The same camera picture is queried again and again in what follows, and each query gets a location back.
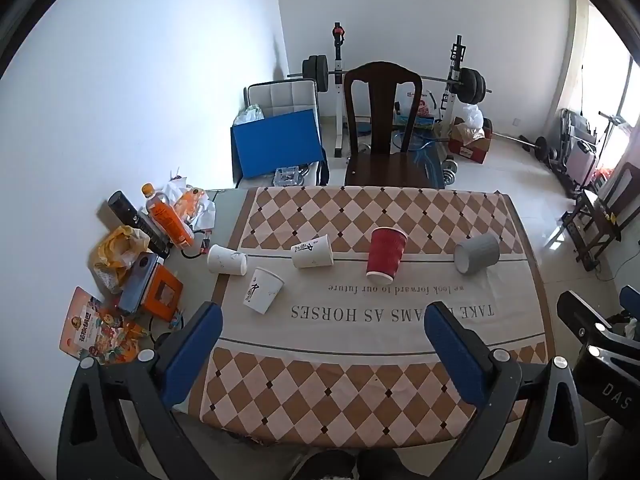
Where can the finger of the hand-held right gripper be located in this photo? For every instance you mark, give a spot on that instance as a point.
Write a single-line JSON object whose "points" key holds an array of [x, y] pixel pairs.
{"points": [[630, 297], [580, 312]]}

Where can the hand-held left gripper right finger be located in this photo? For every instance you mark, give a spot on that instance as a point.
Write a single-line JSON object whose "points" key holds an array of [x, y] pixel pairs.
{"points": [[456, 352]]}

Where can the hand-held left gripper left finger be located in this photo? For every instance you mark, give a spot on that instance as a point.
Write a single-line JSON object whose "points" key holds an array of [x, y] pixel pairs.
{"points": [[192, 347]]}

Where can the white paper cup black print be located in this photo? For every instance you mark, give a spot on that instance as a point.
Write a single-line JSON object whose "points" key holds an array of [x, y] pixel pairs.
{"points": [[262, 291], [312, 251]]}

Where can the plain white paper cup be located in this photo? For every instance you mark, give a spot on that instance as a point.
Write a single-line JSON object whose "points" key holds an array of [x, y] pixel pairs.
{"points": [[227, 260]]}

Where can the grey ribbed paper cup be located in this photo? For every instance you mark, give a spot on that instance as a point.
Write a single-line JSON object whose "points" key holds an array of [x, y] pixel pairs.
{"points": [[477, 254]]}

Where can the red ribbed paper cup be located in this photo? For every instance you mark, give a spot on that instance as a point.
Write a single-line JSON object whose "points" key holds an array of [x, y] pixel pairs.
{"points": [[385, 259]]}

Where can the orange box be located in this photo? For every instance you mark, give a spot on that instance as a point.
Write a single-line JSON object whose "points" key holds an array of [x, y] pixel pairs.
{"points": [[162, 292]]}

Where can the checkered printed tablecloth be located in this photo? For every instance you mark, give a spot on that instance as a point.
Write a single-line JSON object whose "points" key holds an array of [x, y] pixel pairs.
{"points": [[380, 340]]}

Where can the orange snack packet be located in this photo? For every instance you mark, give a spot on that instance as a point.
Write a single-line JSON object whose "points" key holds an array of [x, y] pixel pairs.
{"points": [[97, 332]]}

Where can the yellow plastic bag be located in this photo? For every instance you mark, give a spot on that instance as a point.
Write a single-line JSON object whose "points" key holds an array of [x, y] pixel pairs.
{"points": [[117, 255]]}

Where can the orange drink bottle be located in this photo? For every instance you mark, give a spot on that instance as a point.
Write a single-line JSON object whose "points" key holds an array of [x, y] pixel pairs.
{"points": [[167, 217]]}

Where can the black cylinder bottle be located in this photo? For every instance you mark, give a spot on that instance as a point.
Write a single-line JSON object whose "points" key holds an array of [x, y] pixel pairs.
{"points": [[140, 225]]}

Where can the crumpled snack wrappers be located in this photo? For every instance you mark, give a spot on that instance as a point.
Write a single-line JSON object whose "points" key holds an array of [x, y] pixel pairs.
{"points": [[200, 210]]}

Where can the orange plastic wrapper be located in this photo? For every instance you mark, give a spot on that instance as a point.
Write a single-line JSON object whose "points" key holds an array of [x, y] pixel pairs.
{"points": [[187, 202]]}

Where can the barbell on floor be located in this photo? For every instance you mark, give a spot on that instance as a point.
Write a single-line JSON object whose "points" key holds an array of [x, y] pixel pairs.
{"points": [[530, 142]]}

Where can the small chrome dumbbell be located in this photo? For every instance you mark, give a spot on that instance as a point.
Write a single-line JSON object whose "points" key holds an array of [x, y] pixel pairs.
{"points": [[450, 170]]}

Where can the glass ashtray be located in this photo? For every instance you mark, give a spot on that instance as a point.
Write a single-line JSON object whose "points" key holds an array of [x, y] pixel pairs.
{"points": [[288, 176]]}

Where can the cardboard box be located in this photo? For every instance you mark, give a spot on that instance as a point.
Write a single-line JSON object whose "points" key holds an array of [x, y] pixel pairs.
{"points": [[469, 144]]}

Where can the blue board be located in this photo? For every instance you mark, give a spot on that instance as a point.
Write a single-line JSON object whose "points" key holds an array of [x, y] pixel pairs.
{"points": [[277, 142]]}

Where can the white plastic bag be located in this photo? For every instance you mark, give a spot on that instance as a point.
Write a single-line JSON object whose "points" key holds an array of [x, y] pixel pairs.
{"points": [[472, 115]]}

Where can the dark wooden chair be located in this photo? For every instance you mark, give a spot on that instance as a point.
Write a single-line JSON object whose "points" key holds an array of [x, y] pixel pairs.
{"points": [[382, 130]]}

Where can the barbell with black plates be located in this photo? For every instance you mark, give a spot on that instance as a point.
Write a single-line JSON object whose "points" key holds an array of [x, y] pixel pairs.
{"points": [[470, 85]]}

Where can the white padded chair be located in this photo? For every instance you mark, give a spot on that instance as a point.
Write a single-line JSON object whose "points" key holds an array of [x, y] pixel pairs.
{"points": [[282, 100]]}

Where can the white barbell rack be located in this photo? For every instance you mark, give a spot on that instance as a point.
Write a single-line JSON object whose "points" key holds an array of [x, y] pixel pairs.
{"points": [[342, 90]]}

